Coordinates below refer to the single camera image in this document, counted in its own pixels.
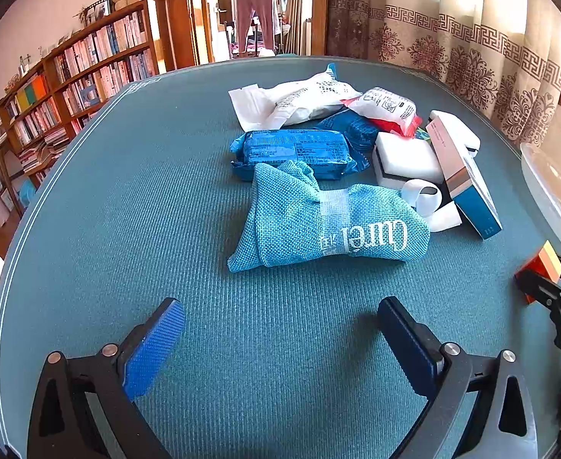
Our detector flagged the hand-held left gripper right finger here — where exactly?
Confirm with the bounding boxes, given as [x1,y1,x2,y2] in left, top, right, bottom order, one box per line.
[377,296,540,459]

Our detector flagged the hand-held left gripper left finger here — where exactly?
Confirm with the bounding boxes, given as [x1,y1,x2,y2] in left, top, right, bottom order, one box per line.
[27,297,186,459]

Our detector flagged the orange yellow block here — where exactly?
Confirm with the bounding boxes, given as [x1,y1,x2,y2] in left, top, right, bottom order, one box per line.
[514,240,561,305]

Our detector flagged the clear plastic bowl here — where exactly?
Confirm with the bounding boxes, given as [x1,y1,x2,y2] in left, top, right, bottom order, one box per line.
[520,142,561,263]

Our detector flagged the long white blue box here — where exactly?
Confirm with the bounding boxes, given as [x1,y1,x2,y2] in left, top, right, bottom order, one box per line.
[425,121,504,241]

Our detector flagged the teal mesh pouch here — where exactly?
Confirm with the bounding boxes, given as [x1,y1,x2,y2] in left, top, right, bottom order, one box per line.
[227,160,431,273]

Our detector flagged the large white sponge block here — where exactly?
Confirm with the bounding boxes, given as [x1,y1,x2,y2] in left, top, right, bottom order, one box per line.
[371,131,447,190]

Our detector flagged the large blue wipes packet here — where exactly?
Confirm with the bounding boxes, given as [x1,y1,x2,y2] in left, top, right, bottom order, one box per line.
[229,129,371,183]

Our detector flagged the red-edged clear zip bag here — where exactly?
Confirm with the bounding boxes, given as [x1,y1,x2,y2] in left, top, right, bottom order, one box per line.
[342,86,418,140]

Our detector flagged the teal table mat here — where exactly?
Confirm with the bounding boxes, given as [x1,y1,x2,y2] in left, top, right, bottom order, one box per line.
[0,55,561,459]

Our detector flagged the white tape roll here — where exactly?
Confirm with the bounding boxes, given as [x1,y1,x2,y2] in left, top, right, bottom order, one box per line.
[401,179,443,217]

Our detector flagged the white rounded case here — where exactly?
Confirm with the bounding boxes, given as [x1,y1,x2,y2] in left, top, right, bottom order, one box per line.
[426,109,481,155]

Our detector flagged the small blue packet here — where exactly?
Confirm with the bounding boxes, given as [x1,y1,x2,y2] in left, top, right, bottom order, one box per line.
[313,109,383,150]

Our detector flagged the white printed plastic packet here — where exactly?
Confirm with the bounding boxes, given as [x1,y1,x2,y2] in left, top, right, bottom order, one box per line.
[265,63,364,128]

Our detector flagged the patterned cream curtain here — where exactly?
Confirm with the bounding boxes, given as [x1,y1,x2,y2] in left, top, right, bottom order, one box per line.
[326,0,561,155]

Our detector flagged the rows of books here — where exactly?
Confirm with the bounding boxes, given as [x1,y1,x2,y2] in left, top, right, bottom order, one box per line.
[0,10,153,175]

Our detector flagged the wooden bookshelf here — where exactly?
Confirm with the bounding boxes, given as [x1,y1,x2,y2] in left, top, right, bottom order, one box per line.
[0,0,177,218]

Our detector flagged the wooden door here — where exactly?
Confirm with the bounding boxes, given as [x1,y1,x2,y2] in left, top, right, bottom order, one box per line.
[310,0,331,57]

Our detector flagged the hanging mauve pants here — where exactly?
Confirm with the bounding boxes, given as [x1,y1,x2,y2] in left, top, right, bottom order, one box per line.
[234,0,280,54]

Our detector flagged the wooden door frame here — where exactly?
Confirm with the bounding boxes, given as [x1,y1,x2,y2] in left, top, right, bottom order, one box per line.
[167,0,215,68]

